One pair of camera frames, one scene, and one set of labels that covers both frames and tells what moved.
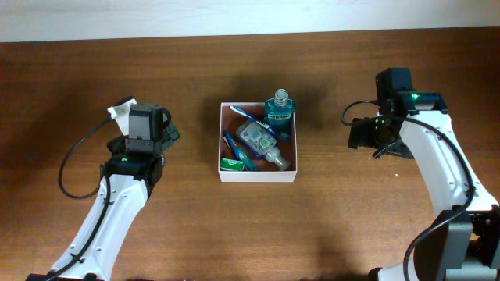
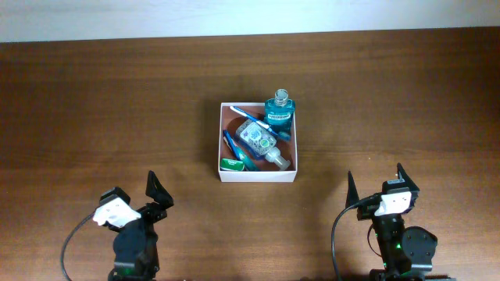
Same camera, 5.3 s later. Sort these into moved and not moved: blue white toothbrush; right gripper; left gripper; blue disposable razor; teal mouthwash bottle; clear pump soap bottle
Moved: left gripper; right gripper
Not moved: clear pump soap bottle; teal mouthwash bottle; blue white toothbrush; blue disposable razor
